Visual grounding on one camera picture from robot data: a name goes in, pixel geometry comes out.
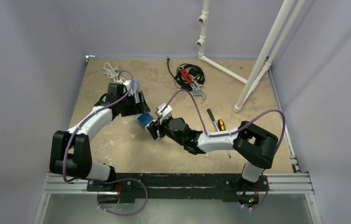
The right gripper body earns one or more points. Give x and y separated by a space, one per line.
155 129

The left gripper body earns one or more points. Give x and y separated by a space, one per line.
128 106

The blue power strip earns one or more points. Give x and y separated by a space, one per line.
144 120

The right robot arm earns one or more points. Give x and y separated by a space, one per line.
257 145

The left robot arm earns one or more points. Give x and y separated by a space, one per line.
70 150

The red adjustable wrench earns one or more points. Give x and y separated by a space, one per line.
196 87

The yellow black screwdriver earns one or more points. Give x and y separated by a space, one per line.
221 127

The black handle hammer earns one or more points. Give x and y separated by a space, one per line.
214 122

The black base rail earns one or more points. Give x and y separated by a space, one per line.
228 187

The white pvc pipe frame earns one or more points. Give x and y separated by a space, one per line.
247 29

